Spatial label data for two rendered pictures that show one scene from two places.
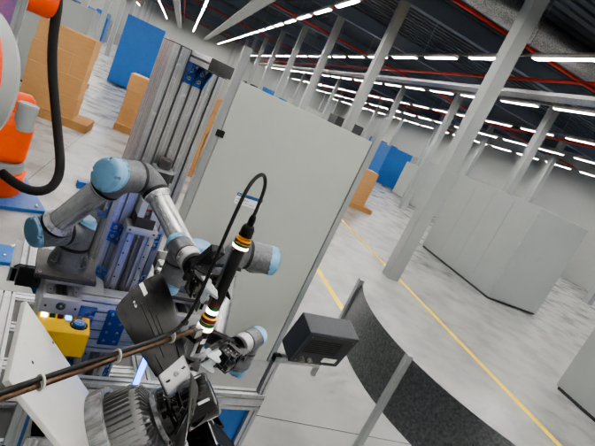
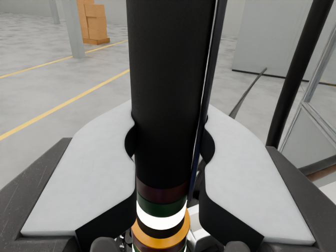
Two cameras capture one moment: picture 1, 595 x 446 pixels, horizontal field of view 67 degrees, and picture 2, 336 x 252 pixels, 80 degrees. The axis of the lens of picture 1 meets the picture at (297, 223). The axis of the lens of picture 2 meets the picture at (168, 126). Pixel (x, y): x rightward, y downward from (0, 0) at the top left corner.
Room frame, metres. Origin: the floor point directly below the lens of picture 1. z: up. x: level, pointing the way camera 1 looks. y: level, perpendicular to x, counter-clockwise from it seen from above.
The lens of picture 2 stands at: (1.18, 0.17, 1.53)
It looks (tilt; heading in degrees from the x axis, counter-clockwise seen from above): 32 degrees down; 220
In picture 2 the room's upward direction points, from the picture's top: 3 degrees clockwise
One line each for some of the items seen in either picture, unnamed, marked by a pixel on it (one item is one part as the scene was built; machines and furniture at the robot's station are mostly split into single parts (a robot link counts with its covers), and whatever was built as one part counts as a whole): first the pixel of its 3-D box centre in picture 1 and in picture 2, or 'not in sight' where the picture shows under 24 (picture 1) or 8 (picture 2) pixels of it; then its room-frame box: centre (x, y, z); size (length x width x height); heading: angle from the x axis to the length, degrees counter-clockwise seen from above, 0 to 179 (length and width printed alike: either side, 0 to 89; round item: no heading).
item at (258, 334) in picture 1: (251, 339); not in sight; (1.51, -0.03, 1.17); 0.11 x 0.08 x 0.09; 158
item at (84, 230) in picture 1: (77, 228); not in sight; (1.66, 0.79, 1.20); 0.13 x 0.12 x 0.14; 158
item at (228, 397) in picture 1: (158, 393); not in sight; (1.47, 0.21, 0.82); 0.90 x 0.04 x 0.08; 121
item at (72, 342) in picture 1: (58, 335); not in sight; (1.27, 0.55, 1.02); 0.16 x 0.10 x 0.11; 121
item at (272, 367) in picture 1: (268, 373); not in sight; (1.70, -0.16, 0.96); 0.03 x 0.03 x 0.20; 31
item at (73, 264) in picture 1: (70, 254); not in sight; (1.67, 0.79, 1.09); 0.15 x 0.15 x 0.10
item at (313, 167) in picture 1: (259, 229); not in sight; (3.15, 0.23, 1.10); 1.21 x 0.05 x 2.20; 121
